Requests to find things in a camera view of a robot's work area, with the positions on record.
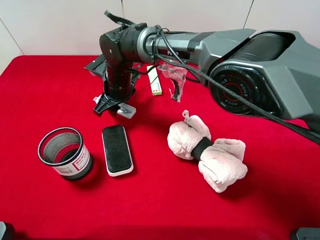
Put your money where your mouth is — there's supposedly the red tablecloth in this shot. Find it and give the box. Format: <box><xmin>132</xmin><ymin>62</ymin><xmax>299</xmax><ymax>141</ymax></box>
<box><xmin>0</xmin><ymin>55</ymin><xmax>320</xmax><ymax>240</ymax></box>

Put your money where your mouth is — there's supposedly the dark base right corner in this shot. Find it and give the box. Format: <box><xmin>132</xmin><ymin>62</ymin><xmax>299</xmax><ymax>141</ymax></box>
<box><xmin>289</xmin><ymin>227</ymin><xmax>320</xmax><ymax>240</ymax></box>

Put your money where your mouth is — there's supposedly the black mesh pen holder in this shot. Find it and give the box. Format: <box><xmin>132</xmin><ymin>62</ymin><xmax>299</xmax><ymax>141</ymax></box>
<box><xmin>37</xmin><ymin>127</ymin><xmax>94</xmax><ymax>181</ymax></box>

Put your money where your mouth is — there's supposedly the black and white eraser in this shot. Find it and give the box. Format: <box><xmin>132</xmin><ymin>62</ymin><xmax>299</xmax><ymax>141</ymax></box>
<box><xmin>102</xmin><ymin>124</ymin><xmax>134</xmax><ymax>177</ymax></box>

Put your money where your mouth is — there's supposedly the dark base corner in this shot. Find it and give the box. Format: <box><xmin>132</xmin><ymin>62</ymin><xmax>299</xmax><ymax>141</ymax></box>
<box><xmin>289</xmin><ymin>227</ymin><xmax>320</xmax><ymax>240</ymax></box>
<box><xmin>0</xmin><ymin>221</ymin><xmax>15</xmax><ymax>240</ymax></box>

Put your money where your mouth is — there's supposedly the black camera bracket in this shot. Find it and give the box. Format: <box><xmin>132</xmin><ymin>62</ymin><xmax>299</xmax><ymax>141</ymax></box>
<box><xmin>84</xmin><ymin>54</ymin><xmax>106</xmax><ymax>77</ymax></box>

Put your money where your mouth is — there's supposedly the dark base left corner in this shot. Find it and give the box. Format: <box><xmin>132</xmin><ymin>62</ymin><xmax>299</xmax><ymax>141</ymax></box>
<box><xmin>0</xmin><ymin>221</ymin><xmax>15</xmax><ymax>240</ymax></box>

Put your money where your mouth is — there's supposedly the pink rolled towel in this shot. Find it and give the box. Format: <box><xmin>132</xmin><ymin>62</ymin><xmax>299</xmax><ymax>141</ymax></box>
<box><xmin>167</xmin><ymin>110</ymin><xmax>248</xmax><ymax>193</ymax></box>

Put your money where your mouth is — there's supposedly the white plastic tool case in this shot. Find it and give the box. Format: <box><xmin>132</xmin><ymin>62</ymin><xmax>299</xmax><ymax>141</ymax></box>
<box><xmin>93</xmin><ymin>94</ymin><xmax>137</xmax><ymax>119</ymax></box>

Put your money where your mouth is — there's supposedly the green and white box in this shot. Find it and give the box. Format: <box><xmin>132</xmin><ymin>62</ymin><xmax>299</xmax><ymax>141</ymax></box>
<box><xmin>146</xmin><ymin>65</ymin><xmax>163</xmax><ymax>96</ymax></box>

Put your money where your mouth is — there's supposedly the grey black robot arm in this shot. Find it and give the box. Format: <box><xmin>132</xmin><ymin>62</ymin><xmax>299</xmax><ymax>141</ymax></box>
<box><xmin>86</xmin><ymin>23</ymin><xmax>320</xmax><ymax>134</ymax></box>

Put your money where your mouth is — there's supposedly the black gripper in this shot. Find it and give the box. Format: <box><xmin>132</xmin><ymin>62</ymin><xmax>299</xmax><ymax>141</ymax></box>
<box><xmin>93</xmin><ymin>61</ymin><xmax>137</xmax><ymax>115</ymax></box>

